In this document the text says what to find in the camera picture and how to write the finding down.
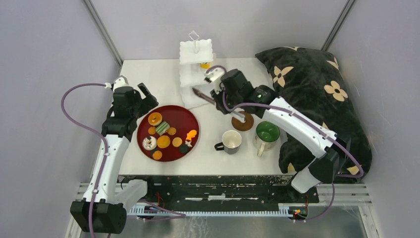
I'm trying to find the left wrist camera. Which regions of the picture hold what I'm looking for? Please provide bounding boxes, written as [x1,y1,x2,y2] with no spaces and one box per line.
[104,75,129,92]

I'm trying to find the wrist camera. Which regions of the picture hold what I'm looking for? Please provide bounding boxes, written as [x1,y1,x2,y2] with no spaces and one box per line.
[104,75,129,92]
[205,69,225,94]

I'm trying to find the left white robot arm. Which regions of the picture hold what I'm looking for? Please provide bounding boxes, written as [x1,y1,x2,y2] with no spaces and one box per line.
[70,82,158,237]

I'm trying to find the cream green-lined mug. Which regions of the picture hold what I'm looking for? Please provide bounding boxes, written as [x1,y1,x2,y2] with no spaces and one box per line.
[253,121,280,157]

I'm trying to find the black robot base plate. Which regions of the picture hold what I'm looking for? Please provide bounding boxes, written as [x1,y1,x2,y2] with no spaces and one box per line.
[129,175,319,212]

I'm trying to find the dark chocolate sandwich cookie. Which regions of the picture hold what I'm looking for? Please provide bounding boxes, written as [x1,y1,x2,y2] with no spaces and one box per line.
[178,144,189,154]

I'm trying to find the chocolate chip cookie lower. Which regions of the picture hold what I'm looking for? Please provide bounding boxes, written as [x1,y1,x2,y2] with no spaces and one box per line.
[152,150,162,160]

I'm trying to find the small chip cookie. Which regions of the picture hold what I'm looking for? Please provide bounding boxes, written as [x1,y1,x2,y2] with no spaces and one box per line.
[166,127,177,135]

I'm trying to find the white three-tier dessert stand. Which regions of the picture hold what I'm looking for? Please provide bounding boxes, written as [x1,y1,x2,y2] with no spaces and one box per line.
[179,31,215,109]

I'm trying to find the dark red round tray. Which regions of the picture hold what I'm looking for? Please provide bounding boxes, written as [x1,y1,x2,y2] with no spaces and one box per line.
[137,105,200,162]

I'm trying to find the chocolate chip cookie upper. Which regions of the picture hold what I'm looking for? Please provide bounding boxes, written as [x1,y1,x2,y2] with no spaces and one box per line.
[148,126,156,135]

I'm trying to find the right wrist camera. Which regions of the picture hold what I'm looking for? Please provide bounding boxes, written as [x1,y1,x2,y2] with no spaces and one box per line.
[205,69,225,94]

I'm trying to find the orange fish-shaped pastry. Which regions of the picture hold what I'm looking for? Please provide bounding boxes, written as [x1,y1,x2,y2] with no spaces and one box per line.
[186,129,197,141]

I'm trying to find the large orange egg tart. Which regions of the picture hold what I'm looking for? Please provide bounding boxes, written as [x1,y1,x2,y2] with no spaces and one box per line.
[157,135,171,149]

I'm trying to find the white chocolate-drizzled donut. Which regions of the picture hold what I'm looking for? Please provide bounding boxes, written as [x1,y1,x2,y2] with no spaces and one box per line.
[142,136,157,151]

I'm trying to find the yellow cake wedge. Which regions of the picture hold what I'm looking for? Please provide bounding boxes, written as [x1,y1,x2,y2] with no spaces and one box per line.
[200,62,211,69]

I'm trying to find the metal serving tongs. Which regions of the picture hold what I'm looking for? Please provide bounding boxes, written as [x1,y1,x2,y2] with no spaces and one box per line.
[192,87,245,122]

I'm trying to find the black white-lined mug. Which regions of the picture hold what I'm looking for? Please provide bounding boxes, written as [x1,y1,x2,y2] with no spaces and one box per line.
[214,130,242,155]

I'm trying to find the black floral pillow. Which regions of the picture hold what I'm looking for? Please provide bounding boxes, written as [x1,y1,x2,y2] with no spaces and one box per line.
[255,47,372,175]

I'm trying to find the round beige biscuit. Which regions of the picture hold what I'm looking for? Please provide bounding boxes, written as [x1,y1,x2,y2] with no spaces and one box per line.
[172,137,183,148]

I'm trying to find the green striped cake slice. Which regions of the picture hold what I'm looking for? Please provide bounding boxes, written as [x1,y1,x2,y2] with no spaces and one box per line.
[156,121,170,136]

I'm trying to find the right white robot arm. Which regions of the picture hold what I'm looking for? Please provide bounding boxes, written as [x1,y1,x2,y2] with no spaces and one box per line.
[205,67,348,202]

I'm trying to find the near brown wooden coaster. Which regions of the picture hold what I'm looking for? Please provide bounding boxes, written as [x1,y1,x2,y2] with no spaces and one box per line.
[231,111,254,131]

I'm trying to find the chocolate chip cookie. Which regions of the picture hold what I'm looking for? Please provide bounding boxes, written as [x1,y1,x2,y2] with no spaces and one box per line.
[152,150,162,160]
[148,126,156,135]

